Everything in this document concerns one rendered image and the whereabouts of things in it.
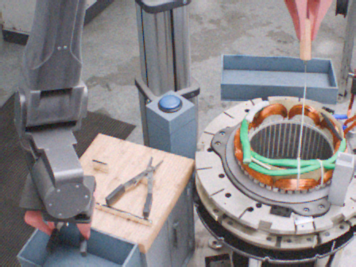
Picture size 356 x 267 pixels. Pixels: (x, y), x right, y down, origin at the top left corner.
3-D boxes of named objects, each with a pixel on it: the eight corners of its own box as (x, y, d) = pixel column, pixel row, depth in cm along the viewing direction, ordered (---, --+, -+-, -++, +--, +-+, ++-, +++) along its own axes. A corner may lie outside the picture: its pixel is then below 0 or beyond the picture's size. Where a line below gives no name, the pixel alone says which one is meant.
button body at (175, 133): (197, 190, 131) (195, 104, 114) (175, 206, 128) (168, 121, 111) (176, 175, 135) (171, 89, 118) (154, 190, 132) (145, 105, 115)
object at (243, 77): (318, 151, 139) (331, 58, 120) (321, 182, 131) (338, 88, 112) (221, 149, 141) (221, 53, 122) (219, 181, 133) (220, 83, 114)
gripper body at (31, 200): (90, 220, 73) (81, 182, 68) (21, 215, 74) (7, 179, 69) (98, 183, 78) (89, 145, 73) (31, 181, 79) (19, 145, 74)
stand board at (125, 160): (146, 253, 87) (145, 245, 85) (46, 217, 93) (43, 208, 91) (195, 169, 100) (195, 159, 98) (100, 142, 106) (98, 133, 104)
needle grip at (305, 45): (312, 59, 78) (312, 20, 76) (302, 60, 78) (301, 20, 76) (308, 57, 80) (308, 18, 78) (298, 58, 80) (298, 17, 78)
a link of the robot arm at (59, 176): (81, 75, 68) (15, 83, 64) (114, 131, 60) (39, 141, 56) (71, 152, 74) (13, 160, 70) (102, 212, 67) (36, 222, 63)
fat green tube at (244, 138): (249, 169, 85) (250, 160, 84) (225, 164, 86) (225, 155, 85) (272, 110, 95) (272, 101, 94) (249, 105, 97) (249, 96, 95)
